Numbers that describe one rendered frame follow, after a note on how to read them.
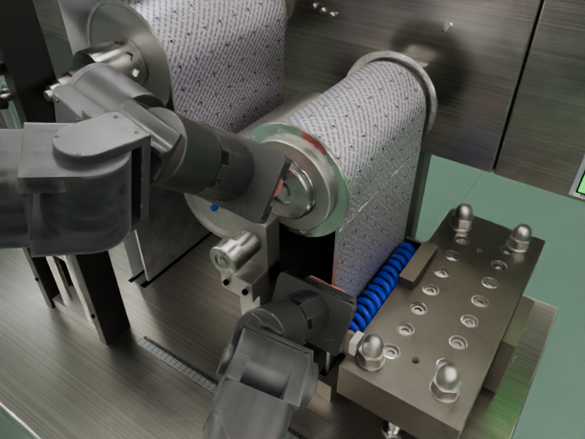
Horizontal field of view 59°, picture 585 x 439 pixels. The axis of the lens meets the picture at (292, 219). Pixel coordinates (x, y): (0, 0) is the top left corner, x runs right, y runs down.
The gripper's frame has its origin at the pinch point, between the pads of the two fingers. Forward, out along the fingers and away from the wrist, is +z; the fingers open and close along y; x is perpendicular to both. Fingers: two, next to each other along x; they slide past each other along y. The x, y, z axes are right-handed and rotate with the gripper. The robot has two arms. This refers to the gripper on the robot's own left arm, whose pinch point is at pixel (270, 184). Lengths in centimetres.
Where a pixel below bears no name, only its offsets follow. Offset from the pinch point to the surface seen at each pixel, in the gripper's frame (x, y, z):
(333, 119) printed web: 9.4, 1.7, 5.1
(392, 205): 3.3, 7.3, 23.3
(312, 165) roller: 3.6, 3.3, 1.0
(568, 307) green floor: -5, 50, 189
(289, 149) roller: 4.2, 0.3, 0.5
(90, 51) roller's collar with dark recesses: 5.7, -25.0, -5.6
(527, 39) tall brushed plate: 29.9, 15.0, 22.6
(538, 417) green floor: -41, 52, 145
